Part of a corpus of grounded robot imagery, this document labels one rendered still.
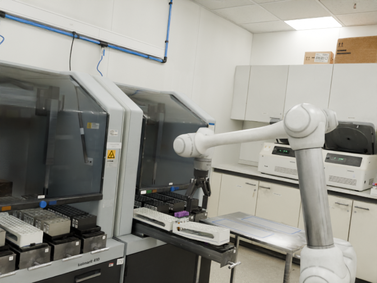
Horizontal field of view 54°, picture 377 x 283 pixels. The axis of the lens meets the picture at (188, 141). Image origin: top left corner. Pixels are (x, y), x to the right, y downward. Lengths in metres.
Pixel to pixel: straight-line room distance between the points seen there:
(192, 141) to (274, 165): 2.62
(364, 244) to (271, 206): 0.99
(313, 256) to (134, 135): 1.11
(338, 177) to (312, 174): 2.54
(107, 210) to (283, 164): 2.57
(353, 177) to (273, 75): 1.54
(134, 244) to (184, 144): 0.69
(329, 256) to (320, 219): 0.13
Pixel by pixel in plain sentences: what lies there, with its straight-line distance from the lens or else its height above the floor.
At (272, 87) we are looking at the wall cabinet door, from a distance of 4.61.
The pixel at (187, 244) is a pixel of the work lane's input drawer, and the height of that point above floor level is 0.79.
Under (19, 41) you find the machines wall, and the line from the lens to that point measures 2.91.
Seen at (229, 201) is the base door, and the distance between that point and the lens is 4.54.
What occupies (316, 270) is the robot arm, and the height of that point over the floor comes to 0.92.
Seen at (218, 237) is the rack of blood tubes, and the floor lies 0.87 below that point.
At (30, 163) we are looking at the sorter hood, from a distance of 1.69.
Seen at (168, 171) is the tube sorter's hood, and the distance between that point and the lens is 2.26.
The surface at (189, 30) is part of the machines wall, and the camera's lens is 4.16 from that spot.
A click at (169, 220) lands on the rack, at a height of 0.86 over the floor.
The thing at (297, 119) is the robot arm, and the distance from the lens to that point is 1.41.
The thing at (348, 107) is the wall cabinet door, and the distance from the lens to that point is 4.27.
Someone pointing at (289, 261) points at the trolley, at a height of 0.76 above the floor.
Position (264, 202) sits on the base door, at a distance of 4.31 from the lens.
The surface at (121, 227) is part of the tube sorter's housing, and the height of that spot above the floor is 0.79.
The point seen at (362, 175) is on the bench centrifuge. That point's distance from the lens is 3.94.
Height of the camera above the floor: 1.40
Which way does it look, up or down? 3 degrees down
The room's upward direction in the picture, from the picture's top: 6 degrees clockwise
